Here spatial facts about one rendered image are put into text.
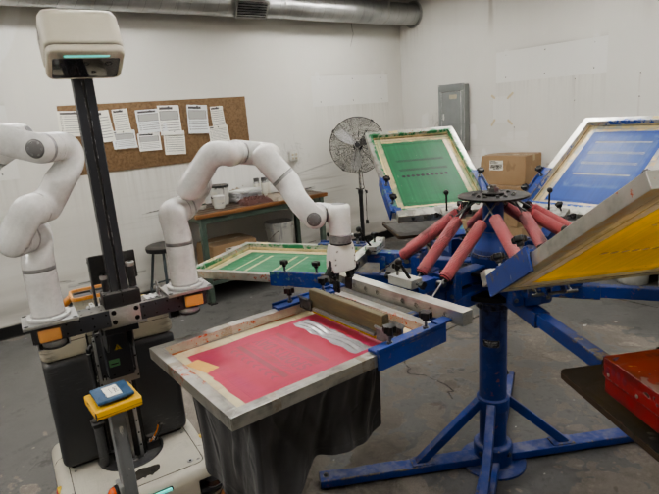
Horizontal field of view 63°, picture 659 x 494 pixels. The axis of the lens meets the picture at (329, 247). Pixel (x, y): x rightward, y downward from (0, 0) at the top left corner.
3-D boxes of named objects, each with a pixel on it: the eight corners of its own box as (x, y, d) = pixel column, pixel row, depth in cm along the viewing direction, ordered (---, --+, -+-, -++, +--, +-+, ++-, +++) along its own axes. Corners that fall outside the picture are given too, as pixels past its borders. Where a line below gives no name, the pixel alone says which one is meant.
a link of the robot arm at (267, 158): (209, 154, 175) (222, 150, 189) (253, 202, 178) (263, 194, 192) (243, 120, 171) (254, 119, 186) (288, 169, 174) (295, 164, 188)
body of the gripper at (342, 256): (344, 234, 188) (346, 266, 191) (322, 240, 182) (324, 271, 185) (359, 237, 183) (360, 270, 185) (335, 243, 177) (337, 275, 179)
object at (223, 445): (266, 543, 153) (249, 409, 143) (199, 469, 188) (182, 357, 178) (275, 538, 155) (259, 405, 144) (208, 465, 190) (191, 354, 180)
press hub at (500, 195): (502, 499, 235) (505, 195, 203) (434, 459, 266) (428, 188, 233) (551, 461, 258) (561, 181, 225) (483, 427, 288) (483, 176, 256)
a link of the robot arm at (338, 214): (303, 206, 177) (307, 201, 186) (305, 237, 180) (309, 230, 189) (349, 204, 175) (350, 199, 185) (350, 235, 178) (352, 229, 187)
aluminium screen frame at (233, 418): (231, 432, 132) (230, 419, 131) (150, 358, 178) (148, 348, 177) (444, 336, 178) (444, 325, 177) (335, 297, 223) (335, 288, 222)
